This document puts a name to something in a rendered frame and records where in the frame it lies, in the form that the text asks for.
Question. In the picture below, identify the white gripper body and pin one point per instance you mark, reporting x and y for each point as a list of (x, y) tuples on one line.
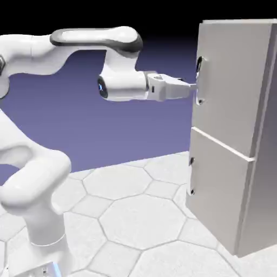
[(173, 89)]

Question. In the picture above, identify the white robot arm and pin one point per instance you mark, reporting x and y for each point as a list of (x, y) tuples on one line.
[(90, 39)]

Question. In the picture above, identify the pale grey cabinet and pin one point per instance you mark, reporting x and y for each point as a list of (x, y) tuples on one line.
[(259, 129)]

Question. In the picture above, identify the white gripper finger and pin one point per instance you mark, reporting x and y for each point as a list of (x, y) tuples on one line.
[(193, 86)]

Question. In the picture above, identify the small pale grey cabinet door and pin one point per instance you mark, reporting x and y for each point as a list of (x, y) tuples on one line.
[(216, 190)]

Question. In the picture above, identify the large pale grey cabinet door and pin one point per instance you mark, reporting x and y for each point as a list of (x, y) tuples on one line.
[(229, 90)]

